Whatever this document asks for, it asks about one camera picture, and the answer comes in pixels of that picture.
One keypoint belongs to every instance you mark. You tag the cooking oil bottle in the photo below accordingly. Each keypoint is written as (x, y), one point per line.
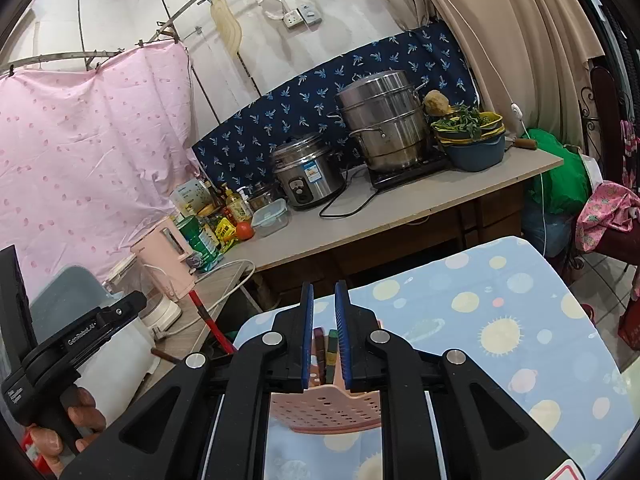
(239, 205)

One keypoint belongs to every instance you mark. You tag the small steel pot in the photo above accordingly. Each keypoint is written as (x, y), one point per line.
(262, 195)

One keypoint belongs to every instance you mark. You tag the green chopstick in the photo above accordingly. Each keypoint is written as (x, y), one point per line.
(332, 352)

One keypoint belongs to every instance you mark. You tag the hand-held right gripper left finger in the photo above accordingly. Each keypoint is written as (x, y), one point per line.
(307, 335)

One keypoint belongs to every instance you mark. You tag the white storage box teal lid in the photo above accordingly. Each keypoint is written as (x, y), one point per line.
(65, 295)

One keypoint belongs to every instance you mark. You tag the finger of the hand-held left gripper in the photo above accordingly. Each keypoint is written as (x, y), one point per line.
(125, 307)

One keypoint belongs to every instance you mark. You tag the dark maroon chopstick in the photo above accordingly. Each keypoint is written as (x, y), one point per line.
(319, 352)

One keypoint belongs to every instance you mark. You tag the clear food container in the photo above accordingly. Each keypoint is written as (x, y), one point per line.
(271, 217)

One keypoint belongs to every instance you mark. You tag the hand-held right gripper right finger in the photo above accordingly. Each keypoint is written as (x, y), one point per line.
(343, 335)

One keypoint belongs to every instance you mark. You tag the navy printed cloth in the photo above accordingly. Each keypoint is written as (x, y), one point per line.
(300, 110)

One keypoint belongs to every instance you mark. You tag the person's left hand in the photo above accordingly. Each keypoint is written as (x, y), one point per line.
(85, 407)

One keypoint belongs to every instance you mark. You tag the pink floral cloth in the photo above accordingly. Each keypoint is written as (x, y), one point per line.
(605, 215)

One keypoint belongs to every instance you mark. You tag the steel steamer pot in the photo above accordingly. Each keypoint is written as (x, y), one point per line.
(385, 120)

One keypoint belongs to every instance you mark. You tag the wooden counter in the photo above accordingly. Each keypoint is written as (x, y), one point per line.
(400, 210)

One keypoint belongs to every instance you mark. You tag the steel rice cooker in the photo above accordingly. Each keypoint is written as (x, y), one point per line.
(305, 172)

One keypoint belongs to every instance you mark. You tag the dark metal chair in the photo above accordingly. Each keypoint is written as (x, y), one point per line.
(607, 110)

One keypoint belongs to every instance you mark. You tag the brown root lump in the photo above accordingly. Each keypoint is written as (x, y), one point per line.
(437, 102)

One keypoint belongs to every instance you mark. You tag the pink dotted cloth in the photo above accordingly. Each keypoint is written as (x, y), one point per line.
(85, 160)

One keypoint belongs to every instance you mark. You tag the beige curtain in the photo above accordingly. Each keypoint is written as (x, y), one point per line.
(500, 25)

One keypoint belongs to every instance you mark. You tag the metal curtain rail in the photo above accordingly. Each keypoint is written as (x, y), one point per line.
(100, 55)

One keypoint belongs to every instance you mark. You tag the pink perforated utensil basket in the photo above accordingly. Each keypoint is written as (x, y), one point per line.
(325, 410)

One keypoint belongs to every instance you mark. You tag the blue printed tablecloth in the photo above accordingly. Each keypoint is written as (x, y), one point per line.
(500, 310)

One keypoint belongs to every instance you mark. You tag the yellow dish with greens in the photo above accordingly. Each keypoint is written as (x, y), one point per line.
(465, 122)

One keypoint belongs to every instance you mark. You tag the white blender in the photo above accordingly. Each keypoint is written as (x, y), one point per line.
(160, 310)

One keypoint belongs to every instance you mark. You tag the yellow hanging board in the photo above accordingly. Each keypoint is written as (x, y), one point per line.
(227, 25)

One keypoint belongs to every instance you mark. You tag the yellow packet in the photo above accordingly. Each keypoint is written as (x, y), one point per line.
(226, 232)

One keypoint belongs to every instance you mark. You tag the red tomato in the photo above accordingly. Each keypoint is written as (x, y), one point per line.
(245, 230)

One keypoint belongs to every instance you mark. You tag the green bag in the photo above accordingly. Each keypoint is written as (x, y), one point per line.
(557, 170)

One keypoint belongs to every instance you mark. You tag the wall socket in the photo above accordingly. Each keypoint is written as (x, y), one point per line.
(302, 16)

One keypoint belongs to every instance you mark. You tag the pink kettle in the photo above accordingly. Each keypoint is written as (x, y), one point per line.
(162, 260)

